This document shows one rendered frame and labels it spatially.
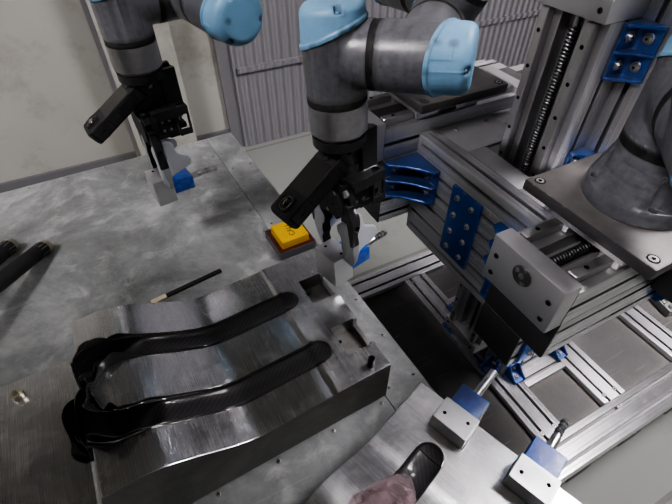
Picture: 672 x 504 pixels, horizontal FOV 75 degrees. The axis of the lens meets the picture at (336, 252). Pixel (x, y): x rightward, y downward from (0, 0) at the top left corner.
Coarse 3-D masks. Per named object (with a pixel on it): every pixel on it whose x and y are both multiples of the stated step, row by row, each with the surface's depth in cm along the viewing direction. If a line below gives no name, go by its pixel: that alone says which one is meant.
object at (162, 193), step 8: (184, 168) 87; (208, 168) 89; (216, 168) 89; (152, 176) 83; (160, 176) 83; (176, 176) 85; (184, 176) 85; (192, 176) 85; (152, 184) 81; (160, 184) 82; (176, 184) 84; (184, 184) 85; (192, 184) 86; (152, 192) 86; (160, 192) 83; (168, 192) 84; (176, 192) 85; (160, 200) 84; (168, 200) 85; (176, 200) 86
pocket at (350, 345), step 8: (352, 320) 68; (336, 328) 67; (344, 328) 68; (352, 328) 69; (336, 336) 68; (344, 336) 68; (352, 336) 68; (360, 336) 67; (344, 344) 67; (352, 344) 67; (360, 344) 67; (368, 344) 66; (352, 352) 66
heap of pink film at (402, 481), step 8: (384, 480) 52; (392, 480) 52; (400, 480) 53; (408, 480) 54; (368, 488) 50; (376, 488) 51; (384, 488) 50; (392, 488) 51; (400, 488) 51; (408, 488) 51; (352, 496) 49; (360, 496) 49; (368, 496) 48; (376, 496) 49; (384, 496) 49; (392, 496) 49; (400, 496) 50; (408, 496) 50
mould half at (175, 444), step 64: (128, 320) 63; (192, 320) 67; (320, 320) 67; (64, 384) 63; (128, 384) 55; (192, 384) 58; (320, 384) 60; (384, 384) 65; (0, 448) 57; (64, 448) 57; (128, 448) 49; (192, 448) 51; (256, 448) 57
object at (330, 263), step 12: (372, 240) 74; (324, 252) 69; (336, 252) 69; (360, 252) 70; (324, 264) 70; (336, 264) 67; (348, 264) 69; (324, 276) 72; (336, 276) 69; (348, 276) 71
